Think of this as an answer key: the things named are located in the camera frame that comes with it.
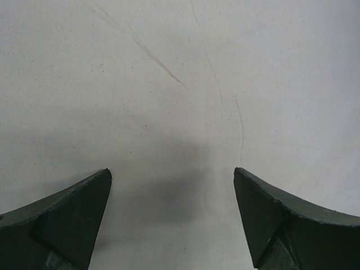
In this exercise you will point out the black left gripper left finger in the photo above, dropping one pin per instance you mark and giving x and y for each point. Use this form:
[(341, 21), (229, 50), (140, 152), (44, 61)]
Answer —
[(58, 231)]

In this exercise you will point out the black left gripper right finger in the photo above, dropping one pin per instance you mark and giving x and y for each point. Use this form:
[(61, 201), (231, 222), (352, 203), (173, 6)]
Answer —
[(284, 231)]

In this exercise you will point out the beige cloth mat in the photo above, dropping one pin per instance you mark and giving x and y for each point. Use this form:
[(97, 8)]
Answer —
[(171, 97)]

